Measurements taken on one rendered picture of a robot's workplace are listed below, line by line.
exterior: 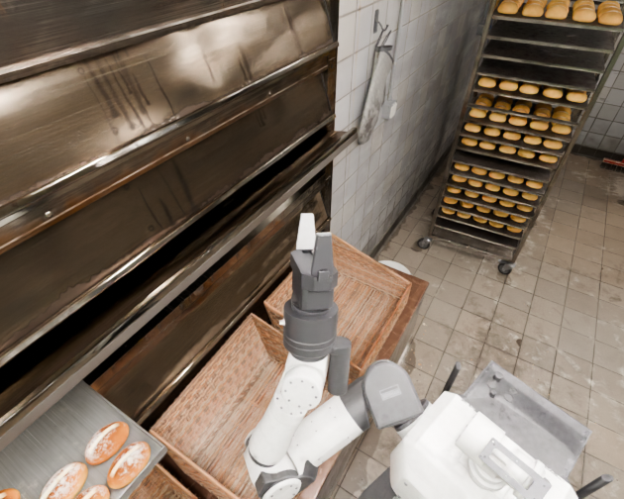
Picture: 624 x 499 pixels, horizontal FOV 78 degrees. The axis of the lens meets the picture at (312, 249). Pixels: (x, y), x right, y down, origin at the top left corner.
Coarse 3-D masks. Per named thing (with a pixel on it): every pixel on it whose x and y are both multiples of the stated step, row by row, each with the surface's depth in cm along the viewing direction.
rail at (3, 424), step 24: (336, 144) 141; (312, 168) 131; (216, 240) 102; (192, 264) 95; (168, 288) 90; (144, 312) 86; (72, 360) 75; (48, 384) 72; (24, 408) 69; (0, 432) 66
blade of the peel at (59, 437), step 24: (72, 408) 94; (96, 408) 94; (24, 432) 90; (48, 432) 90; (72, 432) 90; (96, 432) 90; (144, 432) 89; (0, 456) 86; (24, 456) 86; (48, 456) 86; (72, 456) 86; (0, 480) 83; (24, 480) 83; (48, 480) 83; (96, 480) 83
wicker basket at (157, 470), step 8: (152, 472) 126; (160, 472) 120; (168, 472) 117; (144, 480) 124; (152, 480) 127; (160, 480) 130; (168, 480) 123; (176, 480) 116; (136, 488) 122; (144, 488) 124; (152, 488) 127; (168, 488) 133; (176, 488) 124; (184, 488) 115; (136, 496) 122; (144, 496) 125; (152, 496) 127; (160, 496) 131; (168, 496) 132; (176, 496) 132; (184, 496) 125; (192, 496) 114
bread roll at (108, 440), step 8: (112, 424) 87; (120, 424) 88; (104, 432) 85; (112, 432) 85; (120, 432) 87; (128, 432) 89; (96, 440) 84; (104, 440) 84; (112, 440) 85; (120, 440) 86; (88, 448) 83; (96, 448) 83; (104, 448) 84; (112, 448) 85; (120, 448) 87; (88, 456) 83; (96, 456) 83; (104, 456) 84
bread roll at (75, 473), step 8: (72, 464) 81; (80, 464) 82; (56, 472) 80; (64, 472) 79; (72, 472) 80; (80, 472) 81; (56, 480) 78; (64, 480) 78; (72, 480) 79; (80, 480) 80; (48, 488) 77; (56, 488) 77; (64, 488) 78; (72, 488) 79; (80, 488) 80; (40, 496) 77; (48, 496) 76; (56, 496) 77; (64, 496) 78; (72, 496) 79
